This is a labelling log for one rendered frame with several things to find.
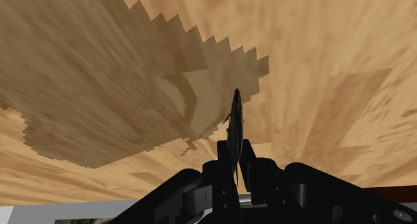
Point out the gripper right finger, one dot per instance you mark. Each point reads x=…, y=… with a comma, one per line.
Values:
x=293, y=190

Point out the dark grey fish figure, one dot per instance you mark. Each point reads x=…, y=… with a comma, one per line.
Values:
x=235, y=128

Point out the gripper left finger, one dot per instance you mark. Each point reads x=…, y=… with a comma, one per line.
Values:
x=202, y=197

